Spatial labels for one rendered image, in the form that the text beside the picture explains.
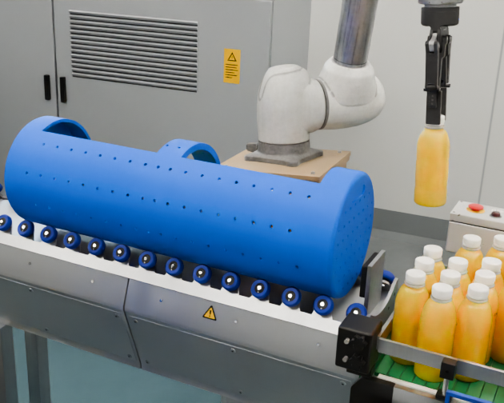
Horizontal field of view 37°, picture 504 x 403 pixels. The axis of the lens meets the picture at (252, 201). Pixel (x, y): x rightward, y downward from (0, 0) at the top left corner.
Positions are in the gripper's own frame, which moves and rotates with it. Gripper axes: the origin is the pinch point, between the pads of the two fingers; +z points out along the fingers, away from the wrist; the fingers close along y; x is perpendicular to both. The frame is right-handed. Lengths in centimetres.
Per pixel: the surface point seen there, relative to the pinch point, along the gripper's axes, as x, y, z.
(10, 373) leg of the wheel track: -118, 14, 82
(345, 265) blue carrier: -15.4, 12.3, 33.3
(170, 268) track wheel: -56, 19, 38
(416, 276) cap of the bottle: 2.3, 20.8, 29.8
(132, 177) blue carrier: -64, 20, 16
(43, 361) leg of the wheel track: -118, -1, 85
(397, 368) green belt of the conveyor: 0, 24, 49
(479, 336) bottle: 15.1, 21.9, 39.7
